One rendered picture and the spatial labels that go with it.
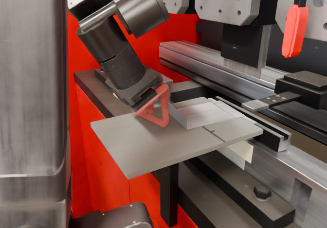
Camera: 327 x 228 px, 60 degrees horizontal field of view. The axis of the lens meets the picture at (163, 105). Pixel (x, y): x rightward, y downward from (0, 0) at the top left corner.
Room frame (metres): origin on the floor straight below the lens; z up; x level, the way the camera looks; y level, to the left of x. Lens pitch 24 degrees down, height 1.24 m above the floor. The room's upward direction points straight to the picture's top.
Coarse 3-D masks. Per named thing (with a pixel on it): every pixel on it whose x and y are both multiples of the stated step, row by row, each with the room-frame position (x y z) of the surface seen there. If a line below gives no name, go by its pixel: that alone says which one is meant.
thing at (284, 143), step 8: (232, 104) 0.56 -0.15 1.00; (240, 112) 0.53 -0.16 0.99; (248, 112) 0.52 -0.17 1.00; (256, 120) 0.49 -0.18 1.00; (264, 120) 0.48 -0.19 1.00; (264, 128) 0.45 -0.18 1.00; (272, 128) 0.46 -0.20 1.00; (280, 128) 0.45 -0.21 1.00; (256, 136) 0.46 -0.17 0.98; (264, 136) 0.45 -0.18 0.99; (272, 136) 0.43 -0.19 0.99; (280, 136) 0.42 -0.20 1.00; (288, 136) 0.43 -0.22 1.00; (264, 144) 0.44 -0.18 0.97; (272, 144) 0.43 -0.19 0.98; (280, 144) 0.42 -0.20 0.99; (288, 144) 0.43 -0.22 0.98
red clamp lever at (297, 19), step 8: (296, 0) 0.36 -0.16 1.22; (304, 0) 0.36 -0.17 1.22; (296, 8) 0.36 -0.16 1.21; (304, 8) 0.36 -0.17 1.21; (288, 16) 0.36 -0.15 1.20; (296, 16) 0.35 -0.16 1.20; (304, 16) 0.36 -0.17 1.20; (288, 24) 0.36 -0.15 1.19; (296, 24) 0.35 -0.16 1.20; (304, 24) 0.36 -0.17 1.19; (288, 32) 0.36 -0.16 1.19; (296, 32) 0.35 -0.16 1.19; (304, 32) 0.36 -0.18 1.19; (288, 40) 0.36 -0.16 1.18; (296, 40) 0.35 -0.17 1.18; (288, 48) 0.36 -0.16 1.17; (296, 48) 0.36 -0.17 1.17; (288, 56) 0.36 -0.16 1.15
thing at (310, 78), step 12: (300, 72) 0.67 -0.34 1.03; (312, 72) 0.67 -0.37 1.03; (276, 84) 0.66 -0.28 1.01; (288, 84) 0.63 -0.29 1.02; (300, 84) 0.61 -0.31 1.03; (312, 84) 0.59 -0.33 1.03; (324, 84) 0.59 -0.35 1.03; (276, 96) 0.59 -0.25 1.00; (288, 96) 0.59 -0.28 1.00; (300, 96) 0.59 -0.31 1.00; (312, 96) 0.57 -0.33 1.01; (324, 96) 0.56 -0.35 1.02; (252, 108) 0.53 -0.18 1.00; (264, 108) 0.54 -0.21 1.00
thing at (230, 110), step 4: (216, 104) 0.55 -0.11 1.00; (220, 104) 0.55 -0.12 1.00; (224, 104) 0.55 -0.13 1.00; (224, 108) 0.53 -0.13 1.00; (228, 108) 0.53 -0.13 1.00; (232, 108) 0.53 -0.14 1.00; (228, 112) 0.51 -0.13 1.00; (232, 112) 0.51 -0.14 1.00; (236, 112) 0.51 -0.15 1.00; (236, 116) 0.49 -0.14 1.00; (240, 116) 0.49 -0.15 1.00; (244, 116) 0.50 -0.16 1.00
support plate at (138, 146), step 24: (120, 120) 0.48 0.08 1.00; (144, 120) 0.48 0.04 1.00; (240, 120) 0.48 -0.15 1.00; (120, 144) 0.39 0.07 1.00; (144, 144) 0.39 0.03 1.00; (168, 144) 0.39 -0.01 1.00; (192, 144) 0.39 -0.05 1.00; (216, 144) 0.39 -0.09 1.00; (120, 168) 0.34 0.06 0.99; (144, 168) 0.33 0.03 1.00
